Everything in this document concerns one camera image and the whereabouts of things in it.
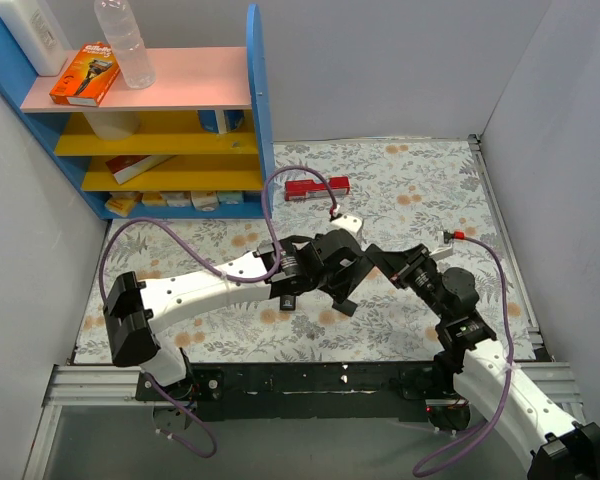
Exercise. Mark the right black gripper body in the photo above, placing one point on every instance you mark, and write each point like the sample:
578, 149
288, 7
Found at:
397, 265

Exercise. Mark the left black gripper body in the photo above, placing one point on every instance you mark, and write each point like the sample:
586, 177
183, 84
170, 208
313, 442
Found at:
341, 270

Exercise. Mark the black battery cover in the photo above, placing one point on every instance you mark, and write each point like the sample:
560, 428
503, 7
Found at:
346, 307

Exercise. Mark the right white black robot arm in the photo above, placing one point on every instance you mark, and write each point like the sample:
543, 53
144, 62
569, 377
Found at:
549, 442

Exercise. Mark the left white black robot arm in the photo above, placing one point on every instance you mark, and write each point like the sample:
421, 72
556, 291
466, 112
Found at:
137, 311

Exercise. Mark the black slim remote control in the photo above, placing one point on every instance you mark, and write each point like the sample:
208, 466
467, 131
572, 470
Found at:
287, 303

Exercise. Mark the floral patterned table mat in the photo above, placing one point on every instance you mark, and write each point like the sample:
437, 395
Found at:
405, 193

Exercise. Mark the red rectangular box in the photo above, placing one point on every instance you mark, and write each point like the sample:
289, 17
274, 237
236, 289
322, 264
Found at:
308, 189

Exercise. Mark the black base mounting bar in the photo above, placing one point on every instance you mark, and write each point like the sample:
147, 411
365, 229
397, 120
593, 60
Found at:
405, 391

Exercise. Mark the blue white small box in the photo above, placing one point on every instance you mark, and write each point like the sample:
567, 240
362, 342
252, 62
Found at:
230, 197

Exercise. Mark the white red small box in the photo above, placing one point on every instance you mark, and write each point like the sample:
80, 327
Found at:
204, 200

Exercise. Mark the blue multicolour shelf unit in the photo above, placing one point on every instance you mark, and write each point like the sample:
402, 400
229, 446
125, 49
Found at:
188, 80

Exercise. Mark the yellow white small box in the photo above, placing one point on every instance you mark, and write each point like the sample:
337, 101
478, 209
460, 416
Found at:
153, 199

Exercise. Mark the orange yellow small box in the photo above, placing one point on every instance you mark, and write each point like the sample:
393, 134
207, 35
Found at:
122, 203

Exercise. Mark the red white flat box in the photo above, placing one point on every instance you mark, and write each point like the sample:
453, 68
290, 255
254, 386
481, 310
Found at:
126, 167

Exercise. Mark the white cylinder container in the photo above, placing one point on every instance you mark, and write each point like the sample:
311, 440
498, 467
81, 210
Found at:
113, 126

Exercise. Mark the orange razor box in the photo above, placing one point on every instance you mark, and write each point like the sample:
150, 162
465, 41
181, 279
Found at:
88, 77

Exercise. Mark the clear plastic water bottle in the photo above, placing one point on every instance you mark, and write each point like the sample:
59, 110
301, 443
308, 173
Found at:
122, 33

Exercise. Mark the white plastic bottle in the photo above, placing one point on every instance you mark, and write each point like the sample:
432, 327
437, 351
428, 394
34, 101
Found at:
37, 37

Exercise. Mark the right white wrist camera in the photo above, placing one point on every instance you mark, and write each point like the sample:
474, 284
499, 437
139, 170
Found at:
445, 244

